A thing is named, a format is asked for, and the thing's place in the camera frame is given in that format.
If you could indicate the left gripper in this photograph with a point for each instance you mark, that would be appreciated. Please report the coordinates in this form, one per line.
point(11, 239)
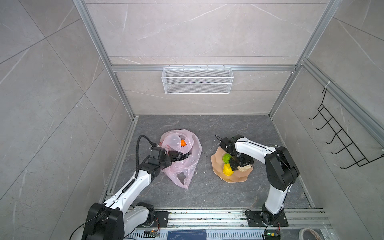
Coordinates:
point(167, 159)

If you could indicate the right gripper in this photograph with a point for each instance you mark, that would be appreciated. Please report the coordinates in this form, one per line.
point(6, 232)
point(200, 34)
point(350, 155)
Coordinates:
point(247, 161)

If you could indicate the green fake fruit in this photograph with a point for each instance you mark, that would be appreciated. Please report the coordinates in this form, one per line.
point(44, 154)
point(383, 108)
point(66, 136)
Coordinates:
point(226, 158)

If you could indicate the beige fake fruit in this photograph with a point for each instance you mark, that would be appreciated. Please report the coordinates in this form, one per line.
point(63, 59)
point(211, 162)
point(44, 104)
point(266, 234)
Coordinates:
point(245, 168)

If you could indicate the yellow fake lemon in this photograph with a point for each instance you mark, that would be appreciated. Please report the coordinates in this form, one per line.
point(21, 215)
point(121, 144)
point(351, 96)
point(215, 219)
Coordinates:
point(227, 170)

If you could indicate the orange fake fruit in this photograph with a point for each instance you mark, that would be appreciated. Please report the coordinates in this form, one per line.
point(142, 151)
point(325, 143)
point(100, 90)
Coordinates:
point(183, 142)

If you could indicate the pink plastic bag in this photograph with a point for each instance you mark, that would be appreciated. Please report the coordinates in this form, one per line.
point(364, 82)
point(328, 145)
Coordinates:
point(182, 172)

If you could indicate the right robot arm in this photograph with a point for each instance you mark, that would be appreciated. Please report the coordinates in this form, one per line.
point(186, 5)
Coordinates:
point(281, 170)

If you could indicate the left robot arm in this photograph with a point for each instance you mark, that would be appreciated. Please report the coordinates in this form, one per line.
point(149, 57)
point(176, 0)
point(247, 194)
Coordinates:
point(113, 219)

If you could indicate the pink wavy plate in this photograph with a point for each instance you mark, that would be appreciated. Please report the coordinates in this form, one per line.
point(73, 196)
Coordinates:
point(218, 166)

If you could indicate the roll of tape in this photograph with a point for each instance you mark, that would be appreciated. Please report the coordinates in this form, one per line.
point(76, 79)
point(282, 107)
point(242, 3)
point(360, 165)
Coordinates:
point(309, 234)

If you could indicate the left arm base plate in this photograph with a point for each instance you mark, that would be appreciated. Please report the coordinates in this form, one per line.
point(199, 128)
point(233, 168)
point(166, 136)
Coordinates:
point(155, 219)

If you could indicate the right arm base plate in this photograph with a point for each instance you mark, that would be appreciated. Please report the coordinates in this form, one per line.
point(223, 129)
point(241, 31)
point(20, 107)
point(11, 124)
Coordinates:
point(255, 219)

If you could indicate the white wire mesh basket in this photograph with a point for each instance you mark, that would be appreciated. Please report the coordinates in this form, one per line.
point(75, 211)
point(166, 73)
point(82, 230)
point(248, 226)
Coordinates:
point(202, 80)

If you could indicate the black wire hook rack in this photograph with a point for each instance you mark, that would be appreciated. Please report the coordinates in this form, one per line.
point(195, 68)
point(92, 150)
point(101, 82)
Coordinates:
point(339, 133)

